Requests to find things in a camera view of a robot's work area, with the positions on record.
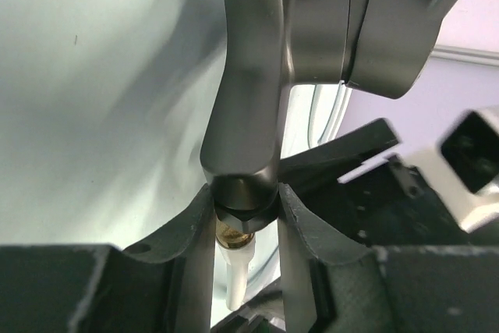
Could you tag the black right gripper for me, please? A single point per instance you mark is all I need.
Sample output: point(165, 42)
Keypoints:
point(314, 176)

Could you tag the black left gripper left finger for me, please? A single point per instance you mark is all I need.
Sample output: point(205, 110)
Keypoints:
point(163, 283)

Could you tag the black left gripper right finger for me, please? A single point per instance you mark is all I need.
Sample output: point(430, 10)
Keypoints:
point(331, 283)

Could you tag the dark grey faucet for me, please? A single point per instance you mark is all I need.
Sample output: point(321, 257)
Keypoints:
point(375, 46)

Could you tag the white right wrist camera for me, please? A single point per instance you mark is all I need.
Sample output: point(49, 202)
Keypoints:
point(457, 176)

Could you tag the right aluminium corner post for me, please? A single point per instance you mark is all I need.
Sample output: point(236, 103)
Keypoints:
point(466, 55)

